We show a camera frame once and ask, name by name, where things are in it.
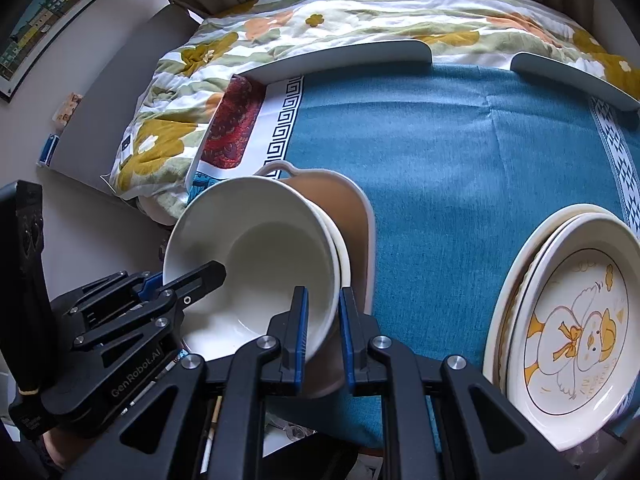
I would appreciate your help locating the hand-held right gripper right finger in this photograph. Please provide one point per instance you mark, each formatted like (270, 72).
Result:
(345, 340)

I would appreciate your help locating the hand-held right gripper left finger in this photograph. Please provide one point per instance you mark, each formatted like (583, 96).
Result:
(301, 340)

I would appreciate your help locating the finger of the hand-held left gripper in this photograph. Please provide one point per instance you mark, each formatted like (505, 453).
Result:
(110, 290)
(190, 285)

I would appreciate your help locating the white bowl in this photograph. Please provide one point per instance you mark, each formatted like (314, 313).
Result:
(255, 255)

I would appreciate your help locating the large cream bowl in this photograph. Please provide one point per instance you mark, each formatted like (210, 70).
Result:
(337, 240)

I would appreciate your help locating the pink square bowl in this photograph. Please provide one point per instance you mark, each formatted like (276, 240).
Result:
(345, 200)

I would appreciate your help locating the large grey-white plate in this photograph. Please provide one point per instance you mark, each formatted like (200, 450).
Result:
(530, 232)

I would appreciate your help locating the cream plate with duck print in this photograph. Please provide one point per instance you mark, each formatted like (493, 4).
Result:
(575, 340)

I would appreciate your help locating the person's left hand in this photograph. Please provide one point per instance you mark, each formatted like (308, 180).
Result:
(65, 450)

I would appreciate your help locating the small blue box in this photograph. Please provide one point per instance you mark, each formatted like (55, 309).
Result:
(48, 150)

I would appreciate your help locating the small beige box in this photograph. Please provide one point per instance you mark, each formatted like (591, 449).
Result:
(67, 110)

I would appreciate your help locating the blue tablecloth with patterned border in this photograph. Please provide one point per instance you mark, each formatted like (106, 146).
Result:
(435, 160)

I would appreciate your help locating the white board panel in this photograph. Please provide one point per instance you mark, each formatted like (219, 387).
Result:
(125, 75)

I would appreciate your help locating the floral blanket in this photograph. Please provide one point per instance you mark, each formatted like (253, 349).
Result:
(350, 20)

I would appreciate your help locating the framed wall poster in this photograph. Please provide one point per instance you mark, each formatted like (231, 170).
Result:
(40, 30)

